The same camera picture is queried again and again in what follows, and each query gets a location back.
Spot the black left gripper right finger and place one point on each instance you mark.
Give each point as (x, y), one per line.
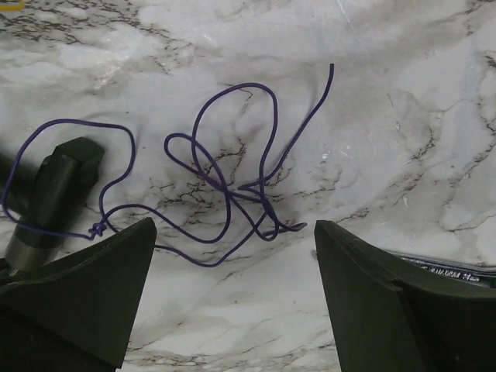
(390, 315)

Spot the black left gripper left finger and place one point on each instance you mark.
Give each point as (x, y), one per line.
(76, 313)

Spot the silver open-end wrench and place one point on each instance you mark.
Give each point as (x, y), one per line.
(471, 273)

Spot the black T-handle tool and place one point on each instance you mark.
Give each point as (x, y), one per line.
(49, 198)

